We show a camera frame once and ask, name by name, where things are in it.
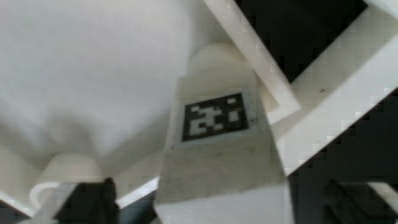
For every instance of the white front fence rail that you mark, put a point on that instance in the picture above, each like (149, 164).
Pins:
(341, 86)

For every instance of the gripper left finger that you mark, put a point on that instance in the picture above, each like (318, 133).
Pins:
(89, 207)

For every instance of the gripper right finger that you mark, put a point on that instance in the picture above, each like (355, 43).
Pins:
(355, 206)

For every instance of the white square tabletop tray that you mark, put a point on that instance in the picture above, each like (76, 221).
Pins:
(107, 62)

